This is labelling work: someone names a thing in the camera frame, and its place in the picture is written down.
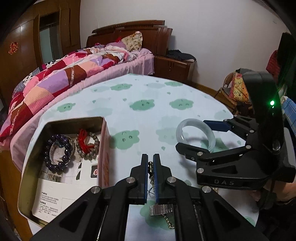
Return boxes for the gold ball chain necklace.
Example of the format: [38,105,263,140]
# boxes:
[147,161,175,230]

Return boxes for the silver stretch watch band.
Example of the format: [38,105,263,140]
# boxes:
[149,204,173,216]

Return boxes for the person's right hand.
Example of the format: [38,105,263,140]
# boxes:
[250,180,296,202]

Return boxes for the pink metal tin box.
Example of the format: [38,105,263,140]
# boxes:
[18,117,110,227]

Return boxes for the wicker chair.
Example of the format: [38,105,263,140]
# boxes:
[214,69,252,113]

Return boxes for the floral pillow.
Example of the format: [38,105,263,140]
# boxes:
[121,31,143,52]

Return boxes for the yellow orange floral cushion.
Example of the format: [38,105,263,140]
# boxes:
[229,72,250,104]

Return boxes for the grey bead bracelet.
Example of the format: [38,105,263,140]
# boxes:
[75,131,100,161]

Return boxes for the black camera with screen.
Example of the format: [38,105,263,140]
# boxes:
[242,72,290,168]

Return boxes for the cloud print tablecloth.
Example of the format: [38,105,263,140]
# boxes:
[35,74,258,240]

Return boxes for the silver bangle in tin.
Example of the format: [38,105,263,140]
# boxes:
[49,136,75,170]

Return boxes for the red string knot charm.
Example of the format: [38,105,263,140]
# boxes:
[77,129,94,155]

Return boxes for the wooden nightstand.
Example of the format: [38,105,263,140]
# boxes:
[154,56,196,84]

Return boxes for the wooden bed with headboard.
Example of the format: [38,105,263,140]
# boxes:
[1,20,172,170]

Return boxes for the dark clothes on nightstand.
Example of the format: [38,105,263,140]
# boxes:
[166,50,196,62]

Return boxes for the wooden wardrobe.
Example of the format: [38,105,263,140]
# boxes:
[0,0,82,103]

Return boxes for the pale jade bangle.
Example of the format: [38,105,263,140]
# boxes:
[176,118,216,153]

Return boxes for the red double happiness sticker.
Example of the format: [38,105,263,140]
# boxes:
[8,42,19,55]

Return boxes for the patchwork pink quilt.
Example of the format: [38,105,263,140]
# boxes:
[1,45,137,142]

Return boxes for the dark purple bead bracelet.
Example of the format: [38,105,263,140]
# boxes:
[43,134,73,174]

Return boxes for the white paper in tin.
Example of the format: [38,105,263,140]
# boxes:
[32,159,98,223]

